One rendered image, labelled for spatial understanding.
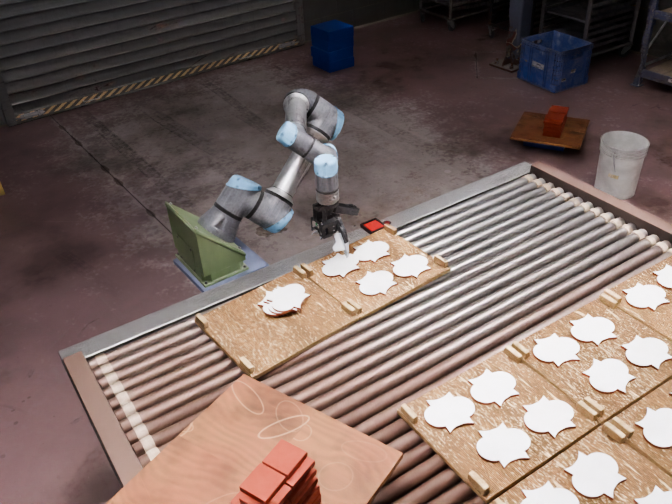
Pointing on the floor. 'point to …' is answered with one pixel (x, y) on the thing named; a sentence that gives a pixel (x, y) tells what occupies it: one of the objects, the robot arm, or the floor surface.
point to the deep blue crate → (555, 61)
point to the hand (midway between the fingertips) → (335, 248)
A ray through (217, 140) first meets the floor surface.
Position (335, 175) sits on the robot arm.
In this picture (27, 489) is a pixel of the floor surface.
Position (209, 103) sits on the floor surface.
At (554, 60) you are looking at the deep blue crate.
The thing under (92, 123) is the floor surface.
